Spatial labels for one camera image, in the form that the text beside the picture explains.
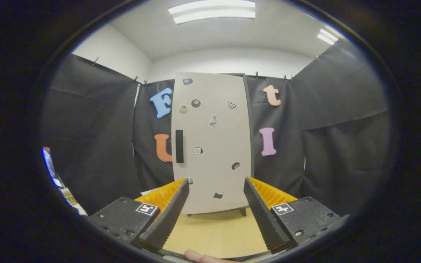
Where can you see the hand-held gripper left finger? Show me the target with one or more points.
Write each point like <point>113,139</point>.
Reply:
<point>170,215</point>

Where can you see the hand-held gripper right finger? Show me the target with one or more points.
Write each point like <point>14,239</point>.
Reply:
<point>265,215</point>

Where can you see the grey shoe cabinet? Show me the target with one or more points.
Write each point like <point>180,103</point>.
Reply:
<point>243,211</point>

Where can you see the beige shoe cabinet door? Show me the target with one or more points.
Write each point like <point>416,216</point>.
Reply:
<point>214,164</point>

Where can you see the black backdrop cloth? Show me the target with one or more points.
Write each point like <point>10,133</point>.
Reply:
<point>97,128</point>

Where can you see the blue white panel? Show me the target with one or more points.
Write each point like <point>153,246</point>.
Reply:
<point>48,164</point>

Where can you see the small ceiling light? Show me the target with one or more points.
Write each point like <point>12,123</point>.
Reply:
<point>326,36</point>

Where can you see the long ceiling light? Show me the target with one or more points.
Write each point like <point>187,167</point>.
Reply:
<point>212,12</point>

